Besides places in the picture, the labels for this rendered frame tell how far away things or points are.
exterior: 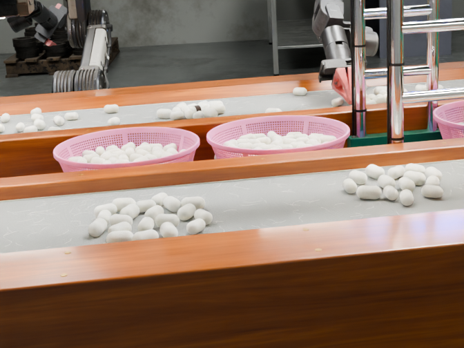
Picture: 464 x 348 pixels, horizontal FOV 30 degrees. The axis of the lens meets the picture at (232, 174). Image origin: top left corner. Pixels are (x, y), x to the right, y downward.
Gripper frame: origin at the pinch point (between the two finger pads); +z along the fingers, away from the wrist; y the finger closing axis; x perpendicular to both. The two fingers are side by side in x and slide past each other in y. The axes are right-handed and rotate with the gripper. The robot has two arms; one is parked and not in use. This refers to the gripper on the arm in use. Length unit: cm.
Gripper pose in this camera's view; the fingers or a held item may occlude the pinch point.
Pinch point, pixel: (349, 99)
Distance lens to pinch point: 190.4
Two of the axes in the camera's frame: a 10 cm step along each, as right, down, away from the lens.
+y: 9.9, -0.8, 1.1
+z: 1.3, 8.3, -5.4
